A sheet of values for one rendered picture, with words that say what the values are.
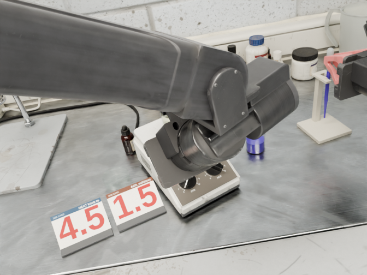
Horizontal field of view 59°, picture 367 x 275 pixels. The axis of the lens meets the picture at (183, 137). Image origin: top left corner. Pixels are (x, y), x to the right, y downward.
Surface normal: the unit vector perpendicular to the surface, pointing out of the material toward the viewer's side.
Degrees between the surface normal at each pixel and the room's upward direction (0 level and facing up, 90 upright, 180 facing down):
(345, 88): 89
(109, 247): 0
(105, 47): 87
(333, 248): 0
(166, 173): 48
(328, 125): 0
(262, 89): 91
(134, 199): 40
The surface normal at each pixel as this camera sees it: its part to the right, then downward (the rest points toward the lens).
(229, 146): 0.26, -0.20
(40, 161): -0.15, -0.80
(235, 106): 0.58, 0.40
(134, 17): 0.09, 0.57
